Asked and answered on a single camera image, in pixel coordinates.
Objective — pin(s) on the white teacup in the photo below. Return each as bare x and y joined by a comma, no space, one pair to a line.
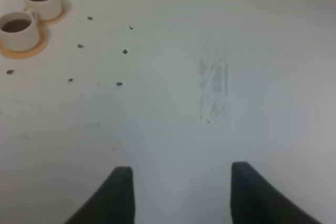
46,9
19,31

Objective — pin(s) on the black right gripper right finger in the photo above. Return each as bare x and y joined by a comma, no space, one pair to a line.
254,200

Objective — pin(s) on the orange cup coaster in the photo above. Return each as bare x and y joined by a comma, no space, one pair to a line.
54,21
29,53

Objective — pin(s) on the near orange cup coaster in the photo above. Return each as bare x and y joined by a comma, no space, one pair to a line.
29,53

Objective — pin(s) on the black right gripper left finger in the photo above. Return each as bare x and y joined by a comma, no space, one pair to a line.
113,202

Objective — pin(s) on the far white teacup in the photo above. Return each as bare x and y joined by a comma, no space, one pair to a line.
46,9

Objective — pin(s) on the near white teacup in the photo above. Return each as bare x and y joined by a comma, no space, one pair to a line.
19,31

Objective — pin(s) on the far orange cup coaster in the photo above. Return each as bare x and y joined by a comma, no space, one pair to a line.
54,21

